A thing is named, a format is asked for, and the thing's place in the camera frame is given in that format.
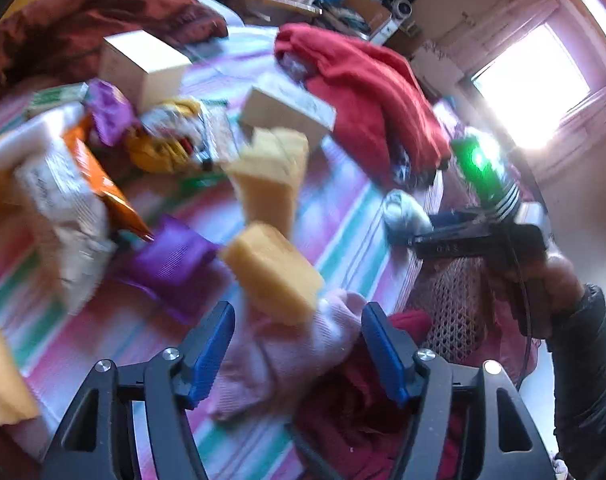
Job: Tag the person's right hand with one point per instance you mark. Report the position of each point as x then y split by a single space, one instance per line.
563 280

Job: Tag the cardboard box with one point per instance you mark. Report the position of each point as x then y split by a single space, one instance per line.
368 12

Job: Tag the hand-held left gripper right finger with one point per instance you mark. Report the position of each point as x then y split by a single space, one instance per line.
383 355

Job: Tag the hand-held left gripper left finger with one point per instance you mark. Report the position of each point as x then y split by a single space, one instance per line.
213 350

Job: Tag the yellow knit item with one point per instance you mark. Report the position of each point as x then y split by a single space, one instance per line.
158 152

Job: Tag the pink mesh basket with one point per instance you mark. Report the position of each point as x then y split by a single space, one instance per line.
453 305

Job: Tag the large purple packet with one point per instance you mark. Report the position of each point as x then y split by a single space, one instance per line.
173 265

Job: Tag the white snack packet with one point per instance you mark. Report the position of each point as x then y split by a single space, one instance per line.
58 210

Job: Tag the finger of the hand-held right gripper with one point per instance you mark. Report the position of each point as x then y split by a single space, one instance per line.
453 219
448 246

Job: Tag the red cloth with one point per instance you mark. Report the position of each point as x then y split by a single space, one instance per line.
373 95

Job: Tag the dark red jacket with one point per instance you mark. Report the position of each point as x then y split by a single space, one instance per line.
83 15

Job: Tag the plain white box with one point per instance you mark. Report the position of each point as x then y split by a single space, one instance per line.
143 60

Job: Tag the yellow sponge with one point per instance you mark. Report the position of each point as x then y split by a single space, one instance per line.
3 380
273 270
273 185

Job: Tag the small purple packet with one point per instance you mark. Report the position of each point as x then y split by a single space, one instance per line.
110 110

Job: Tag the cluttered wooden desk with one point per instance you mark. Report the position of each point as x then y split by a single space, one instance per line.
283 5

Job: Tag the striped cloth covered desktop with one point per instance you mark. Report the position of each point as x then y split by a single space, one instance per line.
333 230

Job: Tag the dark red garment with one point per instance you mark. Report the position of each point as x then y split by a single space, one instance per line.
358 420

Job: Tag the printed cream box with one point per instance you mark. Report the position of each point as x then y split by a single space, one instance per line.
283 105

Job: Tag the grey rolled sock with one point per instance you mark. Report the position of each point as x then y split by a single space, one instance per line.
403 210

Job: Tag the window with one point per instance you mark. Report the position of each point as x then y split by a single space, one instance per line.
533 90

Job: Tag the pink sock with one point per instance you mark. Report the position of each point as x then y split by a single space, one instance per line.
283 360

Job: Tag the orange snack packet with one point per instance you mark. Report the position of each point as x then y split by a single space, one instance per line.
98 175

